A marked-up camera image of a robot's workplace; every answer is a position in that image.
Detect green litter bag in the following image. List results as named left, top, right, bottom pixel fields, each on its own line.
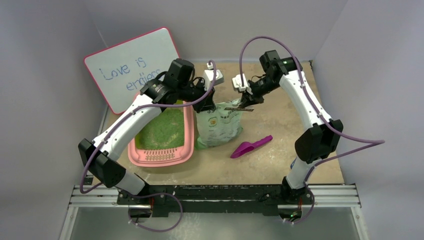
left=195, top=99, right=243, bottom=149

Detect pink green litter box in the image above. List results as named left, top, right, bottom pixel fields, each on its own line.
left=127, top=106, right=195, bottom=168

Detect purple plastic scoop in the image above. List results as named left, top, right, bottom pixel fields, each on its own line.
left=230, top=135, right=273, bottom=159

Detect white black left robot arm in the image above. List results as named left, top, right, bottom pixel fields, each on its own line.
left=78, top=58, right=218, bottom=205

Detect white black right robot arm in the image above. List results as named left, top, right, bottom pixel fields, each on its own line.
left=232, top=50, right=344, bottom=204

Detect green fresh litter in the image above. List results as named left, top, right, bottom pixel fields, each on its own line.
left=134, top=108, right=185, bottom=150

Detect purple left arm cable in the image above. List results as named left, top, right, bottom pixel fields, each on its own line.
left=79, top=59, right=218, bottom=195

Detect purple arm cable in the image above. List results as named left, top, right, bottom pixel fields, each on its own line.
left=79, top=59, right=218, bottom=195
left=239, top=35, right=386, bottom=186

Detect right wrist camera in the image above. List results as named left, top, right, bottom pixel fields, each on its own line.
left=231, top=73, right=253, bottom=95

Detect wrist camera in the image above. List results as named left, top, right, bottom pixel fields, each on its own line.
left=202, top=62, right=225, bottom=91
left=231, top=73, right=253, bottom=95

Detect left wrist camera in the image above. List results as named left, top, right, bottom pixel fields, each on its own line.
left=202, top=62, right=225, bottom=91

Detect whiteboard with pink frame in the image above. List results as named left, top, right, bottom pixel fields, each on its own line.
left=83, top=27, right=179, bottom=114

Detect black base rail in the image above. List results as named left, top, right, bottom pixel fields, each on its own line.
left=117, top=184, right=313, bottom=219

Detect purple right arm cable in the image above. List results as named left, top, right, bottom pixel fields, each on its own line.
left=239, top=35, right=386, bottom=186

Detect aluminium frame rails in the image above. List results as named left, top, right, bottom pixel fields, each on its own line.
left=68, top=185, right=150, bottom=209

